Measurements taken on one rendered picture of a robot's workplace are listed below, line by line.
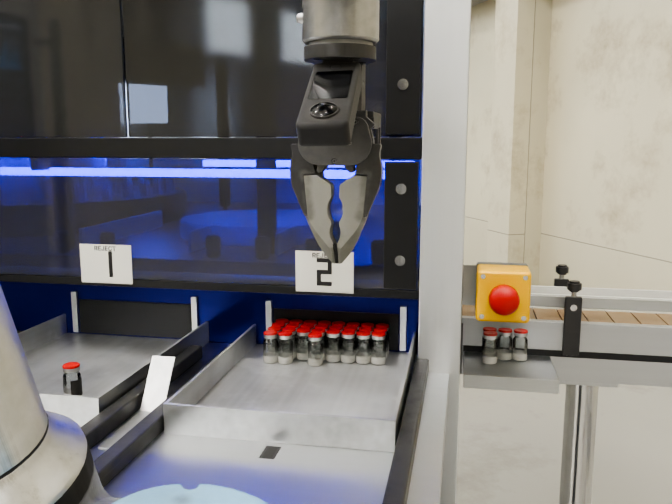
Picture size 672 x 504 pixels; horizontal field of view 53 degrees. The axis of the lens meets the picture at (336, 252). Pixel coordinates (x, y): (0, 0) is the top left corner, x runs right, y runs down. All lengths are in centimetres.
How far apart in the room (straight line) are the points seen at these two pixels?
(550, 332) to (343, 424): 45
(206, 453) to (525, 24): 459
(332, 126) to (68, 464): 33
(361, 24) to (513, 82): 441
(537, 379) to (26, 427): 74
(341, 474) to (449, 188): 42
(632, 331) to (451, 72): 47
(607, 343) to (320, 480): 56
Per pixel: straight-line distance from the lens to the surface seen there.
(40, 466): 40
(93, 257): 110
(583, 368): 111
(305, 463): 73
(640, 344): 111
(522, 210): 510
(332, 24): 66
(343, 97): 61
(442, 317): 96
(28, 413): 39
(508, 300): 92
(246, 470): 72
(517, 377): 99
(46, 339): 120
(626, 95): 453
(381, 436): 74
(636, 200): 443
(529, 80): 510
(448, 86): 93
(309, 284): 98
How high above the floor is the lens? 121
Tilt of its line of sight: 9 degrees down
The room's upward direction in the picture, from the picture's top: straight up
